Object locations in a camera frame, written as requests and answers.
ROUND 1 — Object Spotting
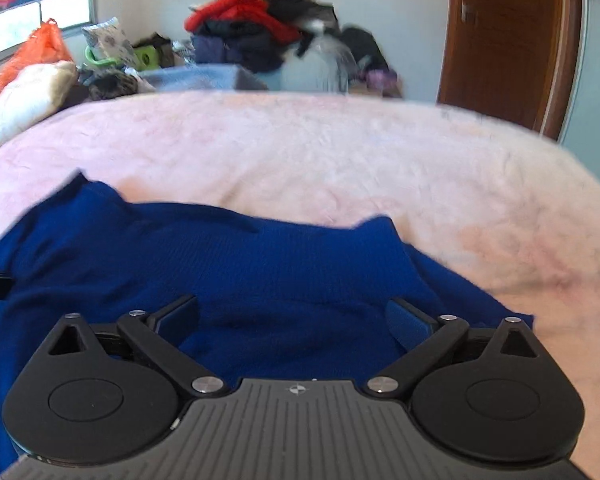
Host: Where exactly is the orange plastic bag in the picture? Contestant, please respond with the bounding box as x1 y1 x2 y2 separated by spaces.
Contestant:
0 18 76 102

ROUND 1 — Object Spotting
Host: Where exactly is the blue knit sweater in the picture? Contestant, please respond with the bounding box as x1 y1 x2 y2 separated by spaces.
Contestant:
0 171 535 479

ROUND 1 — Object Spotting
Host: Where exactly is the pink blanket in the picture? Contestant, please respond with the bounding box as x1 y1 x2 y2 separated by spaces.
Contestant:
0 91 600 480

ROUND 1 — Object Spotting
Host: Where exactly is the white fluffy pillow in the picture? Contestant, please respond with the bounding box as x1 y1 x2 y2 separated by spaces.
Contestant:
0 60 79 149

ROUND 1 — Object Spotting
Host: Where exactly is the grey blue folded blanket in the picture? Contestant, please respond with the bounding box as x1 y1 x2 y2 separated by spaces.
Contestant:
139 63 272 94

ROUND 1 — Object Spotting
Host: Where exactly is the green box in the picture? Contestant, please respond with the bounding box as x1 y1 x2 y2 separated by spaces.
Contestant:
131 41 164 69

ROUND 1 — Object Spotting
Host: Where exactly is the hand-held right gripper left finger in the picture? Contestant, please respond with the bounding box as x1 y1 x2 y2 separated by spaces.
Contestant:
45 294 229 401

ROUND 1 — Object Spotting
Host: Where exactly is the dark fuzzy cloth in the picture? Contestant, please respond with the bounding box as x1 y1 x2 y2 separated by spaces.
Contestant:
79 71 153 102

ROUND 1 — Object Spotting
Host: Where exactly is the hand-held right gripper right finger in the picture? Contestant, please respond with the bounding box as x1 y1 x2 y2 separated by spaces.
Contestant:
364 297 544 399

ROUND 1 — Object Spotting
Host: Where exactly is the black cloth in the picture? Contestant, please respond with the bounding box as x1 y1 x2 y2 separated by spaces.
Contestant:
339 26 392 75

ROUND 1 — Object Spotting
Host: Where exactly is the wooden door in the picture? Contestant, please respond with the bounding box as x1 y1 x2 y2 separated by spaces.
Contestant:
436 0 584 142

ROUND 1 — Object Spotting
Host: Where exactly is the patterned pillow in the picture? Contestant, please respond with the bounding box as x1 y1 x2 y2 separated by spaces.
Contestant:
81 17 142 69

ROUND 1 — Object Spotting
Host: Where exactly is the window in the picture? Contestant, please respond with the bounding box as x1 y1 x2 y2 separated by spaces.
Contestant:
0 0 94 72

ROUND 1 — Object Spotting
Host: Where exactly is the navy jacket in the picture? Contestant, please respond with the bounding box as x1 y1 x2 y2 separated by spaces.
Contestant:
191 20 287 75

